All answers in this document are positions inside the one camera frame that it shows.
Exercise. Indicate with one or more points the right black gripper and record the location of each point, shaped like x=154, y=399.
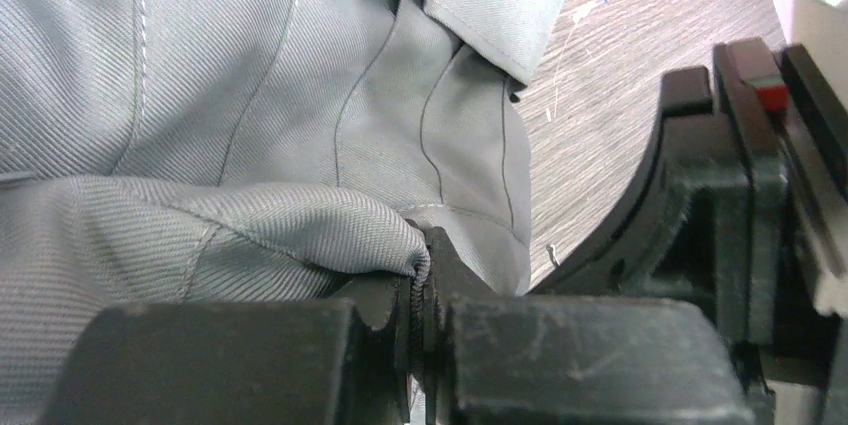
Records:
x=739, y=206

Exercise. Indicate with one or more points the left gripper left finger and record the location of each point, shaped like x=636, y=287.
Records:
x=339, y=360

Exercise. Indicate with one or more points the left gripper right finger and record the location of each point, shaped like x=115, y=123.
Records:
x=541, y=359

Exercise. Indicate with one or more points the grey garment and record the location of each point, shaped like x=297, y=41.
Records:
x=249, y=150

